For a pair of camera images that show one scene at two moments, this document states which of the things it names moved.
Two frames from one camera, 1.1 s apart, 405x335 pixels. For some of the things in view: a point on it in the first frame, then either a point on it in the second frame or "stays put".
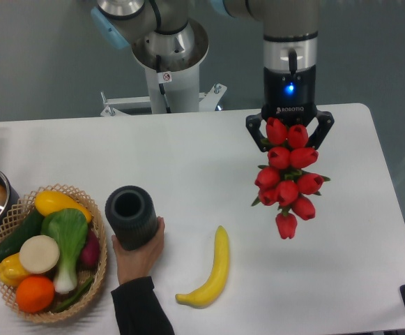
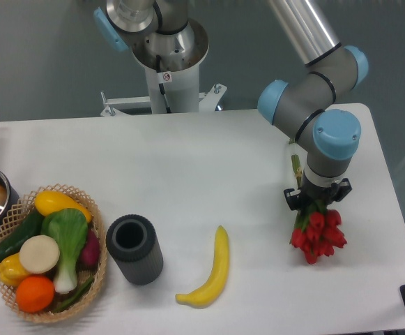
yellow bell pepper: [11, 271] stays put
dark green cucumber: [30, 227] stays put
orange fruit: [35, 294] stays put
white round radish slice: [39, 253] stays put
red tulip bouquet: [282, 181] -> [316, 229]
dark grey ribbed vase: [132, 213] -> [132, 241]
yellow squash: [47, 201] stays put
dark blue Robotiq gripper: [291, 96] -> [310, 192]
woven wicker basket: [24, 208] stays put
